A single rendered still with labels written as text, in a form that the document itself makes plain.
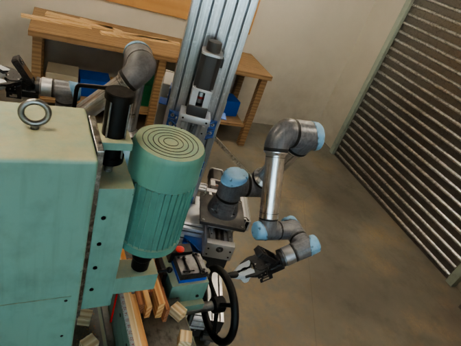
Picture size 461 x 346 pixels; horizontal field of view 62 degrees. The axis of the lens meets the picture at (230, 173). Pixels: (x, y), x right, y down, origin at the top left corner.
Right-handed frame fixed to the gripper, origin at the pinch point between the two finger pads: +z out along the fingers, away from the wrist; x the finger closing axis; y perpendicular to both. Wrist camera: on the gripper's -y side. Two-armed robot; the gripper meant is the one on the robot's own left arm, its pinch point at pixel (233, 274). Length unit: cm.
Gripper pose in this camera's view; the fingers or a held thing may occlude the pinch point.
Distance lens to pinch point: 151.5
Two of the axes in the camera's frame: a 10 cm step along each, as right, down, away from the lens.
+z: -9.3, 3.5, -1.3
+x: -3.3, -5.9, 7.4
